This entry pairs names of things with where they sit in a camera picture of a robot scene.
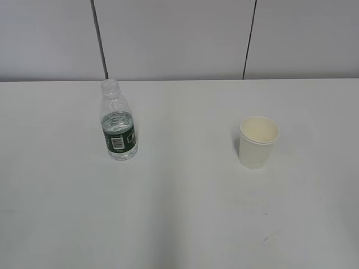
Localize clear water bottle green label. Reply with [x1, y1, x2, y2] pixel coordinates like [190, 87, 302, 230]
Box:
[100, 79, 138, 161]

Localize white paper cup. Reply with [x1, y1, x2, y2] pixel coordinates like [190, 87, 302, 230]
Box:
[238, 116, 279, 169]

